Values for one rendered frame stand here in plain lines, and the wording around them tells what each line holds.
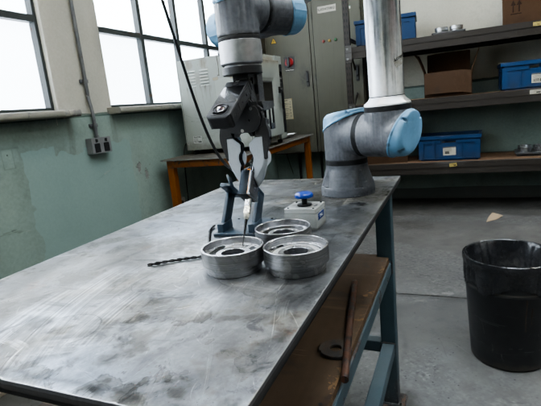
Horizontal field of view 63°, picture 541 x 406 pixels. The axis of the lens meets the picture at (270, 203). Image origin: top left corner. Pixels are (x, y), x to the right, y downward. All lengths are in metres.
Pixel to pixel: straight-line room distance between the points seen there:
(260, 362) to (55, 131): 2.19
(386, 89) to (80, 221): 1.94
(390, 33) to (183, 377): 0.90
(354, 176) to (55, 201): 1.73
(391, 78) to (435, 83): 3.00
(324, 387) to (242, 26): 0.65
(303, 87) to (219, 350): 4.24
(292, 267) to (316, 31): 4.08
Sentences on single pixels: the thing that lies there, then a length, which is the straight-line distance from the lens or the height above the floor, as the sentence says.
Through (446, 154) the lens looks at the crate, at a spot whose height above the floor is 0.51.
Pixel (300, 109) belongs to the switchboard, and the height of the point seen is 1.01.
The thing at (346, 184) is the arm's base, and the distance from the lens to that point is 1.21.
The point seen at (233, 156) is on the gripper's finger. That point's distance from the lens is 0.81.
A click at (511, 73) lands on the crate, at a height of 1.13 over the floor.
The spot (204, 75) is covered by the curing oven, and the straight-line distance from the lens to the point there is 3.16.
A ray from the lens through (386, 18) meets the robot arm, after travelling 1.15.
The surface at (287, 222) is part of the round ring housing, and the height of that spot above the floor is 0.83.
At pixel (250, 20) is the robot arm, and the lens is 0.81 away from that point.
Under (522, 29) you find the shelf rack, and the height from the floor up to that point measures 1.45.
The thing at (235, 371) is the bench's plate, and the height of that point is 0.80.
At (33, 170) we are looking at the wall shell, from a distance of 2.46.
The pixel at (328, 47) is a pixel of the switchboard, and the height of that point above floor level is 1.56.
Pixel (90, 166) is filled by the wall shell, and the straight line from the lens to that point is 2.71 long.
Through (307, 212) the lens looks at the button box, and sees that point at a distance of 0.92.
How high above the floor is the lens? 1.06
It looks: 12 degrees down
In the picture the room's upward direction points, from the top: 6 degrees counter-clockwise
